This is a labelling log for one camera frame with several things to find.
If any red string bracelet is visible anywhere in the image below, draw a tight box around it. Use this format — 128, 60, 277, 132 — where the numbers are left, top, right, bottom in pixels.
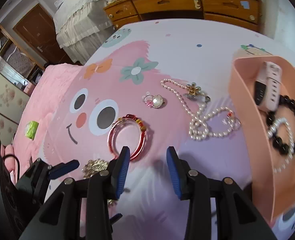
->
107, 113, 155, 162

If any long pearl necklace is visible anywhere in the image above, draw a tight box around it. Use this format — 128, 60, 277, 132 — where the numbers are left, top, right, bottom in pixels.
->
160, 78, 242, 142

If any large pearl bracelet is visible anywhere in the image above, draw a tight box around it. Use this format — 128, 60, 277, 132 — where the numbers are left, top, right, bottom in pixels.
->
267, 117, 295, 174

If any pearl brooch ring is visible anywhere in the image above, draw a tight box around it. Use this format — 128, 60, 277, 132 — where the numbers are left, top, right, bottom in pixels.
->
142, 93, 167, 110

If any black bead bracelet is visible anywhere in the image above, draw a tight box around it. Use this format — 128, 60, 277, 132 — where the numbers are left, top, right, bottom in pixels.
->
265, 94, 295, 156

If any pink plastic tray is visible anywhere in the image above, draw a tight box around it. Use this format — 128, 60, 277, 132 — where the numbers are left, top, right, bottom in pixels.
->
228, 55, 295, 224

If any pink smart watch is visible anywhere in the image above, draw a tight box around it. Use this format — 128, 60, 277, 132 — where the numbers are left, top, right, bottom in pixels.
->
254, 61, 282, 112

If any gold flower brooch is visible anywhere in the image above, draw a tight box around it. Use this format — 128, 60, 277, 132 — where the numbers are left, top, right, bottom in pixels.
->
184, 82, 211, 103

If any green packet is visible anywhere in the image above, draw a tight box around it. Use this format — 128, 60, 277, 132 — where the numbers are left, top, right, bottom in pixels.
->
24, 121, 39, 140

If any pink quilt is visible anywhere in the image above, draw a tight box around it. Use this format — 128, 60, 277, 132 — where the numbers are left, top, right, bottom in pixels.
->
5, 63, 82, 179

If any cartoon monster tablecloth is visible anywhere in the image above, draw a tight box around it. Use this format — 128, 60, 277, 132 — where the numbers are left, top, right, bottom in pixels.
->
40, 19, 295, 239

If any brown wooden door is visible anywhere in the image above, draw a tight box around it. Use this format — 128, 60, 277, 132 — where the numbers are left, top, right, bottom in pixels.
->
13, 4, 73, 64

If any white lace cover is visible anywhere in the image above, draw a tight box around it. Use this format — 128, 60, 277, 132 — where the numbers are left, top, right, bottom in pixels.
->
53, 0, 113, 64

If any wooden desk with drawers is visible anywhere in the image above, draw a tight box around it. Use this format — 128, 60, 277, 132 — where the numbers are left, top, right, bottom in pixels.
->
104, 0, 261, 32

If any black cable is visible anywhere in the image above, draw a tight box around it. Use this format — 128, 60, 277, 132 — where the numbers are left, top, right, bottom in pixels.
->
1, 153, 21, 183

